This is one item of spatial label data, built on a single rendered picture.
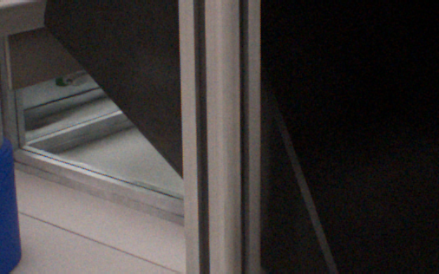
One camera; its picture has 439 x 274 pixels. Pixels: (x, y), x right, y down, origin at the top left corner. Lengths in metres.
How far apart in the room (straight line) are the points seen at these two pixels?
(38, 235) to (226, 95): 1.02
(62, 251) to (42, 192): 0.21
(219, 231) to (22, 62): 0.20
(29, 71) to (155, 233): 0.82
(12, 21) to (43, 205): 0.96
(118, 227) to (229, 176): 1.01
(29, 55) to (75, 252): 0.79
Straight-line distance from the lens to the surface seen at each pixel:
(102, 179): 1.42
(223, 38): 0.32
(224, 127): 0.32
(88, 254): 1.27
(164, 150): 0.40
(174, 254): 1.26
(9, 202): 1.21
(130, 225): 1.34
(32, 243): 1.31
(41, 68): 0.51
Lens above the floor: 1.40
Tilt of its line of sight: 19 degrees down
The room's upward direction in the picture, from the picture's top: 1 degrees counter-clockwise
